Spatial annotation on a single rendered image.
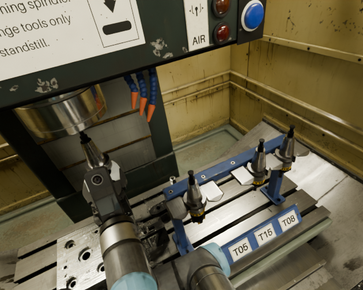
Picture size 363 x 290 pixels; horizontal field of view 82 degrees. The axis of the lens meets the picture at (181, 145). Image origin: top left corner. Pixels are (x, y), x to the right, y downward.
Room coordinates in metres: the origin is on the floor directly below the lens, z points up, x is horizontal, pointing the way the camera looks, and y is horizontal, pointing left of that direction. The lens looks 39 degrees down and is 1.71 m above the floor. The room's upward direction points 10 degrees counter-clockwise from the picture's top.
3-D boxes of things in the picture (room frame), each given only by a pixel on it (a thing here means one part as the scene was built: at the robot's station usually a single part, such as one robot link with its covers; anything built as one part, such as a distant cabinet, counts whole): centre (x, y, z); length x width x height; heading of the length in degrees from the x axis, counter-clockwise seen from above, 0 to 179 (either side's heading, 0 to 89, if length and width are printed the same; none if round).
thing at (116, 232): (0.22, 0.15, 1.31); 0.08 x 0.05 x 0.08; 109
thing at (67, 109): (0.41, 0.22, 1.56); 0.16 x 0.16 x 0.12
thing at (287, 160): (0.46, -0.32, 1.21); 0.06 x 0.06 x 0.03
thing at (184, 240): (0.39, 0.06, 1.05); 0.10 x 0.05 x 0.30; 19
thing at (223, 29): (0.30, -0.08, 1.64); 0.02 x 0.01 x 0.02; 109
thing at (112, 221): (0.30, 0.18, 1.31); 0.12 x 0.08 x 0.09; 19
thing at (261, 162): (0.43, -0.22, 1.26); 0.04 x 0.04 x 0.07
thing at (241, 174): (0.41, -0.17, 1.21); 0.07 x 0.05 x 0.01; 19
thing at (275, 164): (0.45, -0.27, 1.21); 0.07 x 0.05 x 0.01; 19
